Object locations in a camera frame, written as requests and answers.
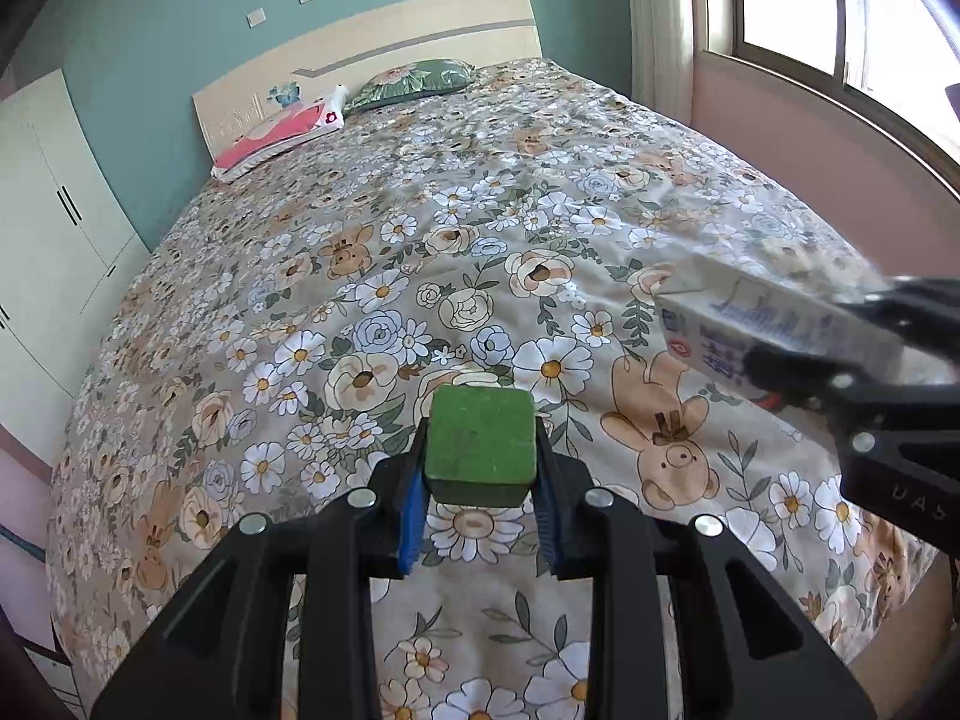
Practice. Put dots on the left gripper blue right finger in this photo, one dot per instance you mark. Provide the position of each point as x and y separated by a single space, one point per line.
551 504

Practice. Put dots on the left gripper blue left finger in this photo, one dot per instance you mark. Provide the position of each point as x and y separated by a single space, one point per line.
413 500

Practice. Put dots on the green cube block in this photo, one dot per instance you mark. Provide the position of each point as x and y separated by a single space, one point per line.
480 446

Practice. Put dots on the long white blue carton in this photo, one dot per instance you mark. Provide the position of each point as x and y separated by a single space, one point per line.
712 315

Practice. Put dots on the floral bed quilt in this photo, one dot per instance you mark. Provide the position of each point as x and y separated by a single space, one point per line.
294 325

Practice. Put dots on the pink white pillow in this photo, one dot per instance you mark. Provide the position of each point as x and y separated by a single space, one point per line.
296 124

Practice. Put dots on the dark framed window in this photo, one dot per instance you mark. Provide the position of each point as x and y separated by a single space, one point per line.
892 62

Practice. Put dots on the cream white wardrobe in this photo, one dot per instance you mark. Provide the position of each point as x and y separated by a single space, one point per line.
69 253

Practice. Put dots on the green floral pillow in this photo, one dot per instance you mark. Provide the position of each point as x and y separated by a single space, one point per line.
415 80

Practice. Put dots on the beige wooden headboard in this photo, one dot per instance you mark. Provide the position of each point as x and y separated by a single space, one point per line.
351 51

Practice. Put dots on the white curtain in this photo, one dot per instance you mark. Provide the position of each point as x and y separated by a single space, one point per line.
663 43

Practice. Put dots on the left white wall socket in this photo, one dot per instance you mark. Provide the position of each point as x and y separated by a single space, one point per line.
256 18

